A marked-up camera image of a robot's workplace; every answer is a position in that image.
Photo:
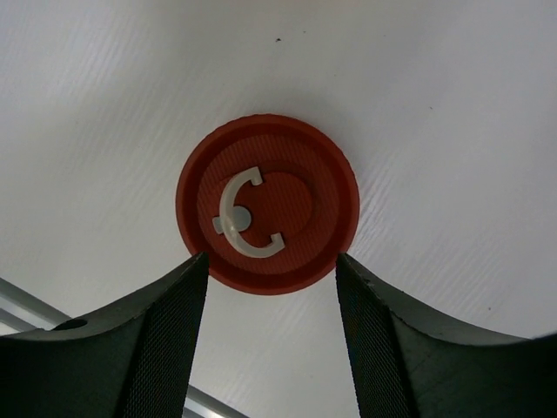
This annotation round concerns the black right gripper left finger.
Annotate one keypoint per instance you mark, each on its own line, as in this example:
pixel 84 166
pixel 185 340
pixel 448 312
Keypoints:
pixel 109 357

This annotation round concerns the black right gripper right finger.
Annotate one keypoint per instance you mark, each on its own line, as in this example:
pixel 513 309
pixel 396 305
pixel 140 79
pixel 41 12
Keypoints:
pixel 411 360

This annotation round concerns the red round lid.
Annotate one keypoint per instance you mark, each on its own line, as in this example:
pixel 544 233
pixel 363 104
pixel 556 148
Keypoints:
pixel 271 200

